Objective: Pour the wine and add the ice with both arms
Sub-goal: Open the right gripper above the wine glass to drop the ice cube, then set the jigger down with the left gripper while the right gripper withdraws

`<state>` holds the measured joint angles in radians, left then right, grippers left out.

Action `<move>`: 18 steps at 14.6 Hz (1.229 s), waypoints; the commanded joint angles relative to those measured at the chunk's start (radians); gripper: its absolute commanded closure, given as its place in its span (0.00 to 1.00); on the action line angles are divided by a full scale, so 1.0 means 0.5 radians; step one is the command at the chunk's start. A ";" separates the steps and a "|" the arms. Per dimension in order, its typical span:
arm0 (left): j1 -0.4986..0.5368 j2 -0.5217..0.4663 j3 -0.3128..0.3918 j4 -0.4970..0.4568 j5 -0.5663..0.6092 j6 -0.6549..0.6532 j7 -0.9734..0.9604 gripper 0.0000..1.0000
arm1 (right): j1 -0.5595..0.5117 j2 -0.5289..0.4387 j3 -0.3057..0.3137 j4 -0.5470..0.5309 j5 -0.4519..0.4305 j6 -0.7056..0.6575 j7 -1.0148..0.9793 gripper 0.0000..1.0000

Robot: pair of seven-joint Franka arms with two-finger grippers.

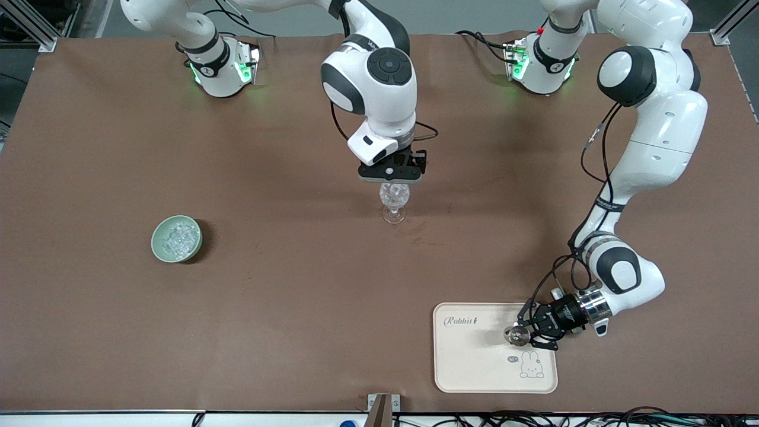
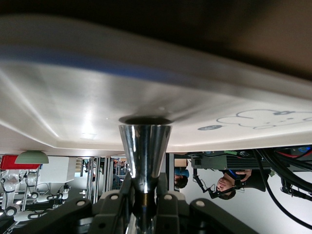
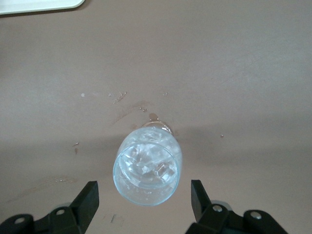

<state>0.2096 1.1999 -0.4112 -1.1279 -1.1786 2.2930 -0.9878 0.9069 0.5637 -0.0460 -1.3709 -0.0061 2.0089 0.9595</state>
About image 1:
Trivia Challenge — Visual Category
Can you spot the clear stemmed wine glass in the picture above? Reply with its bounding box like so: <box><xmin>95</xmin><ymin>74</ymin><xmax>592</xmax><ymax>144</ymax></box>
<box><xmin>379</xmin><ymin>183</ymin><xmax>411</xmax><ymax>224</ymax></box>

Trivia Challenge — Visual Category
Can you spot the clear ice cubes pile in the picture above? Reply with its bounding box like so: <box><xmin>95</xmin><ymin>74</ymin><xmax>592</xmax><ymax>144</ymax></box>
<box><xmin>160</xmin><ymin>219</ymin><xmax>200</xmax><ymax>259</ymax></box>

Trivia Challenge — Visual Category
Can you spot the cream rabbit print tray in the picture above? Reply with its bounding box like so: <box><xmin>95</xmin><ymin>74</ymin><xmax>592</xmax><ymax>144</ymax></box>
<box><xmin>433</xmin><ymin>302</ymin><xmax>559</xmax><ymax>394</ymax></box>

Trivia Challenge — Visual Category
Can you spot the brown table cover sheet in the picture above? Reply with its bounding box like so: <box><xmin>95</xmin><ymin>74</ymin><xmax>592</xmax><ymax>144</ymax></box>
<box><xmin>0</xmin><ymin>31</ymin><xmax>759</xmax><ymax>414</ymax></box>

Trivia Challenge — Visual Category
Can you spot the green ceramic bowl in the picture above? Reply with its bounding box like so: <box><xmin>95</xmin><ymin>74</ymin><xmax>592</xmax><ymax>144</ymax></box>
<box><xmin>151</xmin><ymin>215</ymin><xmax>203</xmax><ymax>263</ymax></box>

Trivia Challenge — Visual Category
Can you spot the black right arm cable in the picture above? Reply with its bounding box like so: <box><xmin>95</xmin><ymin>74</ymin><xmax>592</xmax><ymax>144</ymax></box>
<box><xmin>330</xmin><ymin>100</ymin><xmax>440</xmax><ymax>144</ymax></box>

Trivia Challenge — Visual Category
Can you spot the black cable bundle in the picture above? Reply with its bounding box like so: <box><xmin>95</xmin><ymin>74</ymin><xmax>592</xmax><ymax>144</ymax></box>
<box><xmin>391</xmin><ymin>406</ymin><xmax>759</xmax><ymax>427</ymax></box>

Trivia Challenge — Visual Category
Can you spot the black left base cable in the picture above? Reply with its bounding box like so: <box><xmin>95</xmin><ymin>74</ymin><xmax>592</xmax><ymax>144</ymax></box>
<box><xmin>455</xmin><ymin>30</ymin><xmax>514</xmax><ymax>63</ymax></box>

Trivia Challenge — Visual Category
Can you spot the black base cable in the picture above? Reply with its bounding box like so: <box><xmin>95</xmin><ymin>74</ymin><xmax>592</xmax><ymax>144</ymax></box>
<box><xmin>455</xmin><ymin>30</ymin><xmax>514</xmax><ymax>63</ymax></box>
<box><xmin>211</xmin><ymin>23</ymin><xmax>263</xmax><ymax>51</ymax></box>

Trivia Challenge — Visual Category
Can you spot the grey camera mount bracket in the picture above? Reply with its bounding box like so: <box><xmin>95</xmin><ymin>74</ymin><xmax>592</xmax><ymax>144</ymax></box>
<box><xmin>367</xmin><ymin>394</ymin><xmax>401</xmax><ymax>427</ymax></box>

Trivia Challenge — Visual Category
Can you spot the black right base cable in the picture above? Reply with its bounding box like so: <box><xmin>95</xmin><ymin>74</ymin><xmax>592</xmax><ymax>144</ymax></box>
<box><xmin>211</xmin><ymin>23</ymin><xmax>263</xmax><ymax>51</ymax></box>

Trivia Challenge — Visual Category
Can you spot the aluminium frame profile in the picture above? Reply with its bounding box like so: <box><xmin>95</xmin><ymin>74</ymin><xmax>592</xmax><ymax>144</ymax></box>
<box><xmin>0</xmin><ymin>0</ymin><xmax>58</xmax><ymax>53</ymax></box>
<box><xmin>710</xmin><ymin>0</ymin><xmax>759</xmax><ymax>47</ymax></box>

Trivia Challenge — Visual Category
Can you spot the white table edge rail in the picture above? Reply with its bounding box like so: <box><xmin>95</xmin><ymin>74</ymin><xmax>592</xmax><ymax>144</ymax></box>
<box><xmin>0</xmin><ymin>410</ymin><xmax>368</xmax><ymax>427</ymax></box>

